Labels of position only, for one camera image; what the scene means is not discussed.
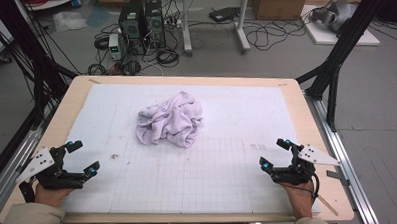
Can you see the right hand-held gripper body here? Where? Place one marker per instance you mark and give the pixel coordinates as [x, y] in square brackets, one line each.
[316, 156]

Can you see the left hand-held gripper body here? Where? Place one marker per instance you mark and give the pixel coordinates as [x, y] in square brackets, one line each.
[38, 164]

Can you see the lilac towel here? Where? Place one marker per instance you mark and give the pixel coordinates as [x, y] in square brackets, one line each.
[173, 121]

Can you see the person's left hand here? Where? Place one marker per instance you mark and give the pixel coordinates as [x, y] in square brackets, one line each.
[49, 196]

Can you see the person's right hand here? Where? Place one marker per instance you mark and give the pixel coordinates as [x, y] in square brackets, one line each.
[301, 198]

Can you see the white grid mat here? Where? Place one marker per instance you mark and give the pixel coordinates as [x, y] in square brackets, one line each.
[189, 179]

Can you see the white power supply unit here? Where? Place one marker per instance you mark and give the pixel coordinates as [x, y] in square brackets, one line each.
[114, 46]

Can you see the white floor board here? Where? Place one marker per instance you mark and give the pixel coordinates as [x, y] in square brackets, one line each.
[324, 36]

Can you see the white desk leg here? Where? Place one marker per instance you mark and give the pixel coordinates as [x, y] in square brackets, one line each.
[186, 29]
[242, 27]

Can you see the clear plastic bag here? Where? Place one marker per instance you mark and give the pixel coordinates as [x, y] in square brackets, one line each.
[69, 20]

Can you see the wide black computer tower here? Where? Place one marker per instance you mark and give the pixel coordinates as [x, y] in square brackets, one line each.
[132, 27]

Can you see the large cardboard box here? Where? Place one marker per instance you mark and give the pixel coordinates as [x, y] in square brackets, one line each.
[279, 4]

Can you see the grey robot head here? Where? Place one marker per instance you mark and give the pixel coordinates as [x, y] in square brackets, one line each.
[339, 13]

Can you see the flat black device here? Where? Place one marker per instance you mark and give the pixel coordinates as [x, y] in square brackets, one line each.
[224, 14]

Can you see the white round table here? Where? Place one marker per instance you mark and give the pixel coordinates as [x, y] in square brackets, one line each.
[49, 3]

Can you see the narrow black computer tower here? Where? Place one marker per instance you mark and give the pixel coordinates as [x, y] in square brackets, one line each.
[155, 25]

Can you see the white power strip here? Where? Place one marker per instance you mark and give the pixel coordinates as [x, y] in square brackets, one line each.
[173, 23]

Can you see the grey rail bracket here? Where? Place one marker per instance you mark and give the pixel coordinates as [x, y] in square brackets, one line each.
[337, 176]

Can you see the black metal frame post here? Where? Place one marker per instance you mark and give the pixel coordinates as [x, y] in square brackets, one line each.
[27, 41]
[347, 36]

